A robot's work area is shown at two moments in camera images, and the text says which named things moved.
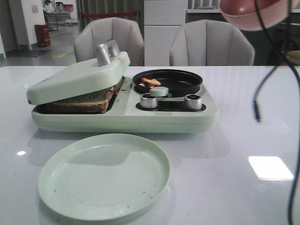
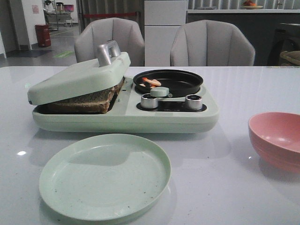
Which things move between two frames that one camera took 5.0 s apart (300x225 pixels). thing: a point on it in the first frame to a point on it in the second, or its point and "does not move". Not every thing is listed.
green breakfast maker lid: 78,79 does not move
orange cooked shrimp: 152,82 does not move
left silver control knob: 147,101 does not move
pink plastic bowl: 243,14 to 275,137
